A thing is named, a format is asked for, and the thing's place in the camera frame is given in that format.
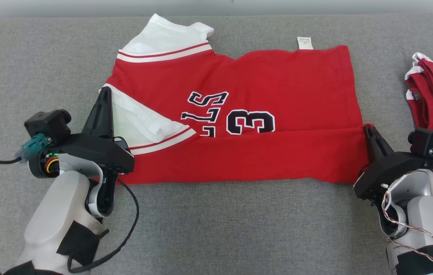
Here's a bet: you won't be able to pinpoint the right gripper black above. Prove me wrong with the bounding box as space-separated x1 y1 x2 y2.
353 124 433 201

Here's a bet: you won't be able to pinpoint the left camera cable teal connector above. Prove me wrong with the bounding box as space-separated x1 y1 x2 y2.
0 134 51 165

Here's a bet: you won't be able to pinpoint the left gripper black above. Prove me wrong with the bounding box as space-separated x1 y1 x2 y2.
50 86 135 175

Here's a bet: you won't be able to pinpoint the red jersey with white sleeves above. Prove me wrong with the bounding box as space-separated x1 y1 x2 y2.
99 13 373 184

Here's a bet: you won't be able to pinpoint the red white twisted wires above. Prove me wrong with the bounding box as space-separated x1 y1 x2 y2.
381 170 433 264

